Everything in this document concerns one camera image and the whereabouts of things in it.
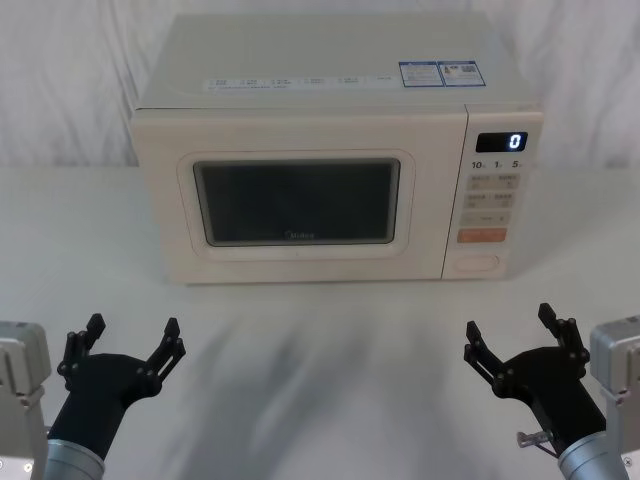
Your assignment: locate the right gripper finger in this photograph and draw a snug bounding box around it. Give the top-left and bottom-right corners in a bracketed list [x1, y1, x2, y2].
[463, 320, 512, 399]
[537, 302, 592, 380]

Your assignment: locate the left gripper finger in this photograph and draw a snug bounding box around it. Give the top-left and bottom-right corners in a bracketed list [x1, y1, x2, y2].
[56, 312, 108, 382]
[136, 316, 188, 397]

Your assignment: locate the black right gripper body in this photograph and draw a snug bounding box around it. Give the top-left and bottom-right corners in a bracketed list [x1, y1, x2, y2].
[501, 346, 608, 452]

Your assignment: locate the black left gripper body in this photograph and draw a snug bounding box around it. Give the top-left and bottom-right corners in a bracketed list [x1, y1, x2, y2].
[47, 352, 162, 461]

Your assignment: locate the cream microwave oven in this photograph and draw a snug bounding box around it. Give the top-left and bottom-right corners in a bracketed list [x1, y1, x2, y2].
[127, 12, 545, 287]

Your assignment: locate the white table cloth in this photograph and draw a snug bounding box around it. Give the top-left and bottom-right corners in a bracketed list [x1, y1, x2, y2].
[0, 162, 640, 480]

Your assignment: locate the white curtain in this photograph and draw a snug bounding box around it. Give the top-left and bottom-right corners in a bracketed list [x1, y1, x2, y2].
[0, 0, 640, 171]

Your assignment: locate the blue bordered sticker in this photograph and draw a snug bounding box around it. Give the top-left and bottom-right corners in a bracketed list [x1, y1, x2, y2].
[398, 60, 441, 90]
[437, 59, 479, 88]

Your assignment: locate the long white sticker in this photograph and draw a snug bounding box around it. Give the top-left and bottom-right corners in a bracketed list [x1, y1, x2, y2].
[204, 74, 397, 94]

